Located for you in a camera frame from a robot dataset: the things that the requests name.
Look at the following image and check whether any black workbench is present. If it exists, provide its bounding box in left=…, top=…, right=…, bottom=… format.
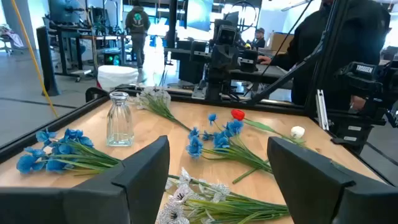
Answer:
left=46, top=18, right=131, bottom=82

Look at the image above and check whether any blue artificial flower bunch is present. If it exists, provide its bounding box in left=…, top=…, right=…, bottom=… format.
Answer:
left=185, top=112, right=274, bottom=175
left=16, top=127, right=123, bottom=177

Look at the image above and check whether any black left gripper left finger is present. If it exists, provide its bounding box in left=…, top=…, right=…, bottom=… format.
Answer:
left=0, top=135, right=171, bottom=224

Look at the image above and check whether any yellow hanging cable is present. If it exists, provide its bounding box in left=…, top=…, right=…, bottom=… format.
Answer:
left=11, top=0, right=59, bottom=119

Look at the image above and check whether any person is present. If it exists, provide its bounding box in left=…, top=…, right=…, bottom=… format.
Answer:
left=124, top=0, right=152, bottom=71
left=257, top=0, right=392, bottom=111
left=248, top=27, right=267, bottom=50

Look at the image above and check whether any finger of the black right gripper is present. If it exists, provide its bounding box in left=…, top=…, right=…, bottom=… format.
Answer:
left=241, top=49, right=259, bottom=73
left=190, top=40, right=208, bottom=63

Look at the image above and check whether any computer with green light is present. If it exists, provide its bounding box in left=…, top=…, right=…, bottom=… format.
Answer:
left=103, top=52, right=122, bottom=66

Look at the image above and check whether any large display screen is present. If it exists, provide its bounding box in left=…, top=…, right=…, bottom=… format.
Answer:
left=185, top=0, right=215, bottom=32

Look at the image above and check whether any silver metal bracket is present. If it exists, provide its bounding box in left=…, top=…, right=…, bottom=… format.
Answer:
left=315, top=89, right=330, bottom=131

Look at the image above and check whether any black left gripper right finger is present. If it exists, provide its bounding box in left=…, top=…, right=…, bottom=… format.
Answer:
left=266, top=136, right=398, bottom=224

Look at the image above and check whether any black pillar stand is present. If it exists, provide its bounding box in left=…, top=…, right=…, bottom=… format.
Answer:
left=36, top=26, right=62, bottom=97

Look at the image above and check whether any white artificial flower bunch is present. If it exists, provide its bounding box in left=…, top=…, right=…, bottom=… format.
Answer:
left=156, top=167, right=290, bottom=224
left=129, top=86, right=192, bottom=132

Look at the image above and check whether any white plastic bin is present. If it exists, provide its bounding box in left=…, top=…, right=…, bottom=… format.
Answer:
left=97, top=64, right=140, bottom=91

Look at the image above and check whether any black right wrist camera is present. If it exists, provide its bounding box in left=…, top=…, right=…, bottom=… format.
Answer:
left=216, top=24, right=239, bottom=46

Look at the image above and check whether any black aluminium table frame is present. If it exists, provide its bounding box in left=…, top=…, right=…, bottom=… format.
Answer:
left=0, top=0, right=398, bottom=187

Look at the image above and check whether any brown cardboard box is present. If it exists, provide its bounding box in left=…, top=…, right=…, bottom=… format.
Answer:
left=267, top=32, right=295, bottom=53

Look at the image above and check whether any white artificial tulip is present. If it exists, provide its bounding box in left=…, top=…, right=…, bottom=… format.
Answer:
left=231, top=125, right=307, bottom=185

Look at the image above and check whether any red artificial tulip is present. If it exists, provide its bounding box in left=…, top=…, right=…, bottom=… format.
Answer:
left=230, top=108, right=308, bottom=147

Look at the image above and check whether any clear glass vase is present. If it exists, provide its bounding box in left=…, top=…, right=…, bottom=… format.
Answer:
left=106, top=91, right=135, bottom=147

